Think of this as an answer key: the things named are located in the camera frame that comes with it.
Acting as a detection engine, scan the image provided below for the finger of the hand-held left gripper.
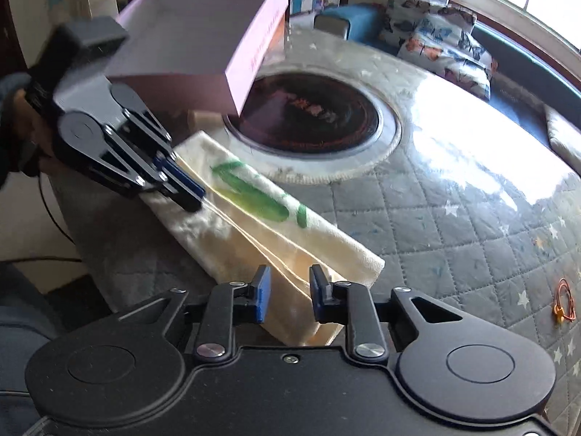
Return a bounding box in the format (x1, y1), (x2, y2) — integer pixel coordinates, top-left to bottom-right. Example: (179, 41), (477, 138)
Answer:
(90, 128), (201, 213)
(122, 110), (206, 201)

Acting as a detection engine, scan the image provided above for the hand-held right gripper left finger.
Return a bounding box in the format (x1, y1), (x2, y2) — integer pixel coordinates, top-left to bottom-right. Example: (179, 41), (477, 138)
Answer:
(113, 264), (273, 365)

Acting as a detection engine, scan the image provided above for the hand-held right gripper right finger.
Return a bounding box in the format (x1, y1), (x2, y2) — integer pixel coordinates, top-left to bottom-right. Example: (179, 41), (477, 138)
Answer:
(309, 263), (467, 366)

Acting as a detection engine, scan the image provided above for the cream shopping bag green print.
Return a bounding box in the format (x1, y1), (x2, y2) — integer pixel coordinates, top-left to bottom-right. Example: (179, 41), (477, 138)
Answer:
(138, 129), (386, 347)

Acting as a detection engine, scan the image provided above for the pink cardboard box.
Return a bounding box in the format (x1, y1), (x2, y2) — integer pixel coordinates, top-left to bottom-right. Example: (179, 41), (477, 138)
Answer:
(105, 0), (291, 118)

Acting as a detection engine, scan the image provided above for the person's left hand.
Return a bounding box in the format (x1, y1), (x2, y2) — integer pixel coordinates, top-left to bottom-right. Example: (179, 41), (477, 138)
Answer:
(13, 92), (63, 176)

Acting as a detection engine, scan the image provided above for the grey quilted star table cover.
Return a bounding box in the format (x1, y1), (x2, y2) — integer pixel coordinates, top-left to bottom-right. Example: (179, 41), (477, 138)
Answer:
(48, 23), (581, 423)

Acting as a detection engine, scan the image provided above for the round black induction cooktop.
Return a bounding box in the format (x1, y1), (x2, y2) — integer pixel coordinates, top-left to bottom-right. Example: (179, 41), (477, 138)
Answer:
(223, 72), (404, 166)

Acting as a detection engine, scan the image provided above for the orange rubber band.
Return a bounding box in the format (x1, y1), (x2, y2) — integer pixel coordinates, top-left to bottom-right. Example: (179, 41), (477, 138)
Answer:
(550, 278), (580, 326)

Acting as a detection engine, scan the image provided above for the butterfly print cushion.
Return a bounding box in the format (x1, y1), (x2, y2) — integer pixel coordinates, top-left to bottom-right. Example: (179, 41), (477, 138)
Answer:
(398, 13), (499, 101)
(380, 0), (478, 48)

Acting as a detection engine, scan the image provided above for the plain white cushion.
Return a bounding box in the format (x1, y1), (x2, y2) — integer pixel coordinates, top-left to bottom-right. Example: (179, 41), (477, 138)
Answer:
(544, 104), (581, 174)

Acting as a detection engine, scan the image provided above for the blue sofa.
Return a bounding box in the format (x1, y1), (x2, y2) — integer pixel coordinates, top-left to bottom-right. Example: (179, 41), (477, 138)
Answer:
(470, 22), (581, 150)

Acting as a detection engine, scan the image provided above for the black cable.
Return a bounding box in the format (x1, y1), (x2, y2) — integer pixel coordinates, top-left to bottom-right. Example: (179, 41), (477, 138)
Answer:
(0, 175), (85, 265)

